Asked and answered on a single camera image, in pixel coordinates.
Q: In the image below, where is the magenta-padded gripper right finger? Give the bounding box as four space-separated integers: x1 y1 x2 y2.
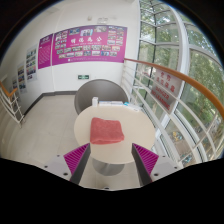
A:
131 142 183 186

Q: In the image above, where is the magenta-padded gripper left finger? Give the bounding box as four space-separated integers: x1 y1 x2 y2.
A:
42 142 92 186

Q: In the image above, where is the pink towel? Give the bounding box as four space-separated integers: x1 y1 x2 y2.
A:
89 116 126 145

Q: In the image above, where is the flat white and blue box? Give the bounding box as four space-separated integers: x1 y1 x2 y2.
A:
123 101 142 113

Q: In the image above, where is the red-lettered warning sign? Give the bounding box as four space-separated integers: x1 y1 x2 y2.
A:
149 68 184 112

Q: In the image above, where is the grey round-backed chair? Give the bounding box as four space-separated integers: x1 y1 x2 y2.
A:
73 78 130 115

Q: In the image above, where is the white railing with orange top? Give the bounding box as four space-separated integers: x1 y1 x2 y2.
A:
0 79 26 128

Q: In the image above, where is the long orange handrail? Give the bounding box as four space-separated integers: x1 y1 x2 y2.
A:
123 57 224 120

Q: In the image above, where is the row of white photo boards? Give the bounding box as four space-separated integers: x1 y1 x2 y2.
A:
11 44 38 95

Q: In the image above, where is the narrow magenta wall poster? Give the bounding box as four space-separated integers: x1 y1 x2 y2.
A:
37 33 54 70

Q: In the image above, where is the large magenta wall poster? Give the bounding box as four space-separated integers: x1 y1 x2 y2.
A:
51 24 128 66

